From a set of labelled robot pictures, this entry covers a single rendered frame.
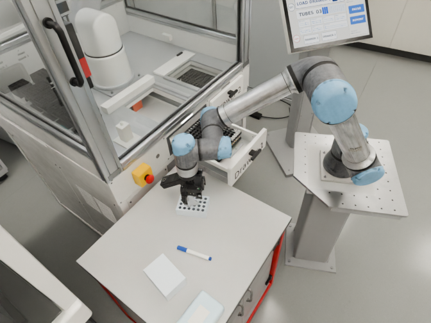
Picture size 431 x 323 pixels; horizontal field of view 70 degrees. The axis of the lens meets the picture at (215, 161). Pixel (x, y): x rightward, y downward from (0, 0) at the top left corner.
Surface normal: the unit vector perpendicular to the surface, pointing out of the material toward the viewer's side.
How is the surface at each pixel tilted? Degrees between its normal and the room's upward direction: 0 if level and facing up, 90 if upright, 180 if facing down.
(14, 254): 90
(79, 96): 90
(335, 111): 86
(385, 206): 0
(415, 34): 90
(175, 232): 0
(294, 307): 0
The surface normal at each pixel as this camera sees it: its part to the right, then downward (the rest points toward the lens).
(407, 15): -0.51, 0.65
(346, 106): 0.02, 0.69
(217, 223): -0.04, -0.68
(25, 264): 0.81, 0.40
